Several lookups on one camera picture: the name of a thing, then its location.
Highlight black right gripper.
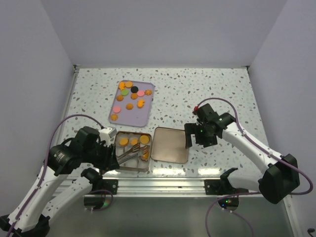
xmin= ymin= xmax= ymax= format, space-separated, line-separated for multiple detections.
xmin=185 ymin=122 xmax=217 ymax=149

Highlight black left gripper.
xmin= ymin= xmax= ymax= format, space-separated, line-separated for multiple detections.
xmin=82 ymin=140 xmax=120 ymax=170

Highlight orange round biscuit cookie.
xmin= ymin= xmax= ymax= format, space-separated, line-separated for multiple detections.
xmin=119 ymin=138 xmax=129 ymax=146

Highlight metal tongs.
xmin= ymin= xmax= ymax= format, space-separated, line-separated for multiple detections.
xmin=117 ymin=143 xmax=149 ymax=165

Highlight orange flower cookie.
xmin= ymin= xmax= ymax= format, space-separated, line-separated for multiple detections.
xmin=130 ymin=138 xmax=138 ymax=146
xmin=126 ymin=103 xmax=133 ymax=110

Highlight orange ridged cookie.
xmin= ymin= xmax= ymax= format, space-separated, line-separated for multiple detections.
xmin=140 ymin=151 xmax=149 ymax=160

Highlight orange round cookie large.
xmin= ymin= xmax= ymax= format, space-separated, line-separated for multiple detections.
xmin=139 ymin=135 xmax=150 ymax=145

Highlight orange animal shaped cookie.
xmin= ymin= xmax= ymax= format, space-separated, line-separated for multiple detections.
xmin=137 ymin=99 xmax=145 ymax=109

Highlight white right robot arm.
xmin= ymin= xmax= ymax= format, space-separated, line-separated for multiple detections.
xmin=184 ymin=104 xmax=300 ymax=204

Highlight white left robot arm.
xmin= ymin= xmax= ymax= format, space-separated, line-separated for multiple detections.
xmin=0 ymin=126 xmax=119 ymax=237

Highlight gold cookie tin base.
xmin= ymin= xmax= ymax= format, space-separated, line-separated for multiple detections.
xmin=115 ymin=131 xmax=152 ymax=172

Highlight gold cookie tin lid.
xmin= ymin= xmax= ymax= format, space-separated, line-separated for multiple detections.
xmin=151 ymin=127 xmax=188 ymax=164

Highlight orange cookie bottom left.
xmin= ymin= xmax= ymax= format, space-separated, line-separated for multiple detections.
xmin=110 ymin=114 xmax=118 ymax=121

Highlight pink round cookie lower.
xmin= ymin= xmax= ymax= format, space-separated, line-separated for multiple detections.
xmin=113 ymin=106 xmax=121 ymax=114

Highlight pink round cookie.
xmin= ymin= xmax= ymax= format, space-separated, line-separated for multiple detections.
xmin=137 ymin=90 xmax=145 ymax=97
xmin=113 ymin=106 xmax=121 ymax=114

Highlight brown flower cookie right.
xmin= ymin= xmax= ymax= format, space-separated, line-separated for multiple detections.
xmin=145 ymin=90 xmax=152 ymax=96

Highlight lilac plastic tray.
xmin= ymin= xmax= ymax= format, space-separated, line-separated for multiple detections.
xmin=109 ymin=80 xmax=155 ymax=127

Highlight pink round cookie upper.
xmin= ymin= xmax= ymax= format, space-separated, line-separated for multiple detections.
xmin=137 ymin=90 xmax=145 ymax=97

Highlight brown round cookie left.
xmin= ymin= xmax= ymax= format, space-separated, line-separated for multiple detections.
xmin=116 ymin=95 xmax=124 ymax=102

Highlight brown round cookie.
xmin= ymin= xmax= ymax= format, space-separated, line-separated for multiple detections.
xmin=116 ymin=95 xmax=124 ymax=102
xmin=131 ymin=93 xmax=138 ymax=100

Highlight brown round cookie centre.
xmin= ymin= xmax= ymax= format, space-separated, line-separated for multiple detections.
xmin=131 ymin=93 xmax=138 ymax=100

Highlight black round cookie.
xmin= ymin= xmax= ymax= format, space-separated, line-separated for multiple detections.
xmin=130 ymin=86 xmax=139 ymax=93

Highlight green round cookie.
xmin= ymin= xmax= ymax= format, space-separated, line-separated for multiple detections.
xmin=121 ymin=89 xmax=129 ymax=96

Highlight orange star cookie top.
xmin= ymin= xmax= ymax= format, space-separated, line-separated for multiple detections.
xmin=118 ymin=81 xmax=125 ymax=90

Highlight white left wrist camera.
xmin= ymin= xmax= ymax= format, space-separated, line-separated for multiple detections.
xmin=99 ymin=127 xmax=117 ymax=143

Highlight aluminium mounting rail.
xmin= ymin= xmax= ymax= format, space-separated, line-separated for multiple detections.
xmin=56 ymin=176 xmax=270 ymax=197

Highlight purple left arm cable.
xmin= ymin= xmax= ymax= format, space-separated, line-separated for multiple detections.
xmin=4 ymin=114 xmax=114 ymax=237

